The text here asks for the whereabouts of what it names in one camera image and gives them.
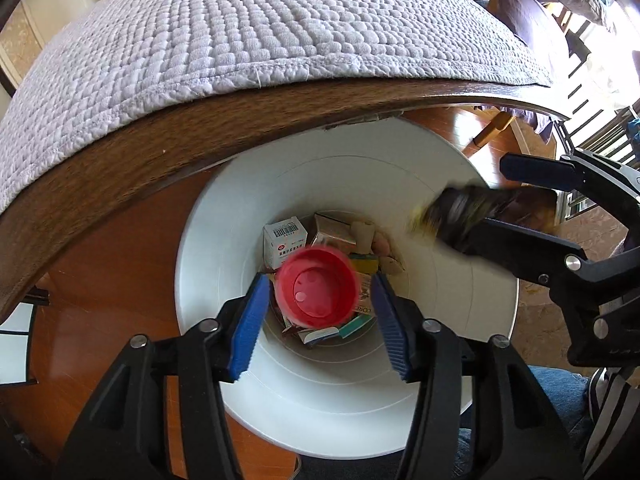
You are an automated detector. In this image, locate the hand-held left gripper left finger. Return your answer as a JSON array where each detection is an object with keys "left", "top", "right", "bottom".
[{"left": 55, "top": 272, "right": 272, "bottom": 480}]

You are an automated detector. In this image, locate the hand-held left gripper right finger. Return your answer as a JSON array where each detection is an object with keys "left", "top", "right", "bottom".
[{"left": 370, "top": 272, "right": 583, "bottom": 480}]

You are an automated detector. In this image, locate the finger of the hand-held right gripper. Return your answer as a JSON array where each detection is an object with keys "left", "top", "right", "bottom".
[
  {"left": 500, "top": 150, "right": 640, "bottom": 241},
  {"left": 465, "top": 212, "right": 640, "bottom": 368}
]

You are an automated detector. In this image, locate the red plastic cap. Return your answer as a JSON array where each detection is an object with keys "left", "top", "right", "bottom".
[{"left": 276, "top": 246, "right": 358, "bottom": 327}]

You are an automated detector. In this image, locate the black foil wrapper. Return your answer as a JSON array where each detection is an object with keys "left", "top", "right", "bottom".
[{"left": 407, "top": 186, "right": 556, "bottom": 253}]

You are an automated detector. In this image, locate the white medicine box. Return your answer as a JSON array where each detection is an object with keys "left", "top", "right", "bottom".
[{"left": 263, "top": 216, "right": 308, "bottom": 270}]

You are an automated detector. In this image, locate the white plastic bin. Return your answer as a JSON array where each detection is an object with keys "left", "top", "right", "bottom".
[{"left": 175, "top": 116, "right": 521, "bottom": 458}]

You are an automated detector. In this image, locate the teal edged small box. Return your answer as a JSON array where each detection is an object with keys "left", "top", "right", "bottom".
[{"left": 300, "top": 314, "right": 377, "bottom": 347}]

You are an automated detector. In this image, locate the yellow green packet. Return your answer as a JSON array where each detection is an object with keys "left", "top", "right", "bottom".
[{"left": 348, "top": 253, "right": 381, "bottom": 277}]

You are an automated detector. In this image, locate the dark window grille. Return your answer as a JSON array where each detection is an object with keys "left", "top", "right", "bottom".
[{"left": 550, "top": 25, "right": 640, "bottom": 161}]

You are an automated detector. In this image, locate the person's blue jeans leg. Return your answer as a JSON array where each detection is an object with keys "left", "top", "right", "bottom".
[{"left": 452, "top": 365, "right": 601, "bottom": 480}]

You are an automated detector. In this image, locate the black white striped garment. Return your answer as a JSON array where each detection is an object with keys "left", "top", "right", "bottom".
[{"left": 582, "top": 367, "right": 640, "bottom": 480}]

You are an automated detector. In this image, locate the wooden table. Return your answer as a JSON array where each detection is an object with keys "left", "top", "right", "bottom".
[{"left": 0, "top": 77, "right": 571, "bottom": 321}]

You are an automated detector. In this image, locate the black framed paper screen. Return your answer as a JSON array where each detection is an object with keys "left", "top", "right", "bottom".
[{"left": 0, "top": 285, "right": 51, "bottom": 386}]

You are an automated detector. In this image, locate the white quilted blanket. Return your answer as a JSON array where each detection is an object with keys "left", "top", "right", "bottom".
[{"left": 0, "top": 0, "right": 553, "bottom": 216}]

